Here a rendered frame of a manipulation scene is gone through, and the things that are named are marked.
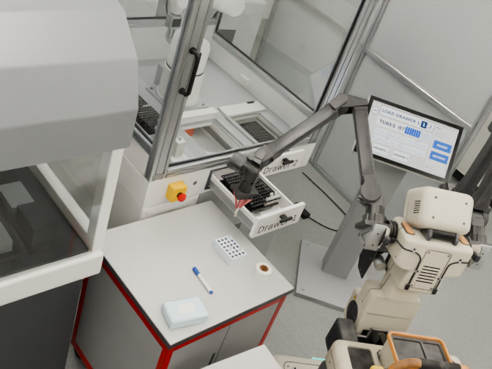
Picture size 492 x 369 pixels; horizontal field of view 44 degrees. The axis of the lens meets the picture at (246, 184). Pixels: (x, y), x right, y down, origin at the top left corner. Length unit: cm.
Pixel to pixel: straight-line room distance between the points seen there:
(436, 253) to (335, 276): 159
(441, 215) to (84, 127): 126
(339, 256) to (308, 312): 40
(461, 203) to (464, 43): 176
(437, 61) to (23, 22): 285
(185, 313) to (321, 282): 166
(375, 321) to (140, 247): 98
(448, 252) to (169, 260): 105
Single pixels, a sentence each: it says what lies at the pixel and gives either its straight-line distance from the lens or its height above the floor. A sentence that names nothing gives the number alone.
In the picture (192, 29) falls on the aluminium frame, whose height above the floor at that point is 161.
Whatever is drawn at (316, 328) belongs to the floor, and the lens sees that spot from 349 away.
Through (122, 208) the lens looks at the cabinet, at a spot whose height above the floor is 70.
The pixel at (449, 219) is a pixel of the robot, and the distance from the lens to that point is 226.
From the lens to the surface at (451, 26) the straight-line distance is 394.
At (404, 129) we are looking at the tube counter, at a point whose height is 111.
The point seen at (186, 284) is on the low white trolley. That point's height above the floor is 76.
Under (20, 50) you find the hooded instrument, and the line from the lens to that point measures 163.
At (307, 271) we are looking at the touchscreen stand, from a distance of 373.
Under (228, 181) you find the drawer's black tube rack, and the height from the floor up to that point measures 90.
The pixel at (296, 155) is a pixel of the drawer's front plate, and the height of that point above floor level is 91.
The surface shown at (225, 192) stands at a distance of 262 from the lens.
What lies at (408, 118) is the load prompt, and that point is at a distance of 325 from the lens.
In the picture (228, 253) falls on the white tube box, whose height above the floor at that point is 79.
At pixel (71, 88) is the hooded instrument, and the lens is 168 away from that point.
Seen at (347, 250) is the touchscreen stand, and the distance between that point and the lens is 366.
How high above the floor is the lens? 242
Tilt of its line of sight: 35 degrees down
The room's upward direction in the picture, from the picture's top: 21 degrees clockwise
